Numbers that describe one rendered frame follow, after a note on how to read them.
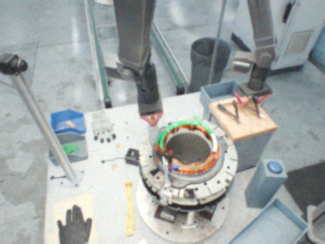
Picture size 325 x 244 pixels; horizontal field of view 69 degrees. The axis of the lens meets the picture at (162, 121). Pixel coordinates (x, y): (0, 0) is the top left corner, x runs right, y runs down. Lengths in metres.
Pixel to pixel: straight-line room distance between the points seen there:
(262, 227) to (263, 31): 0.57
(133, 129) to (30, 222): 1.13
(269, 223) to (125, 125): 0.83
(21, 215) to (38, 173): 0.35
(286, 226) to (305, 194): 1.38
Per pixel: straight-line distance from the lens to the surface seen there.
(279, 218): 0.83
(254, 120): 0.98
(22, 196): 2.20
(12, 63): 0.74
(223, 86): 1.14
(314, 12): 3.03
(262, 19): 0.78
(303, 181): 2.26
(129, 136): 1.24
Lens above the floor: 1.73
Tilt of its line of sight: 47 degrees down
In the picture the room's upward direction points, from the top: straight up
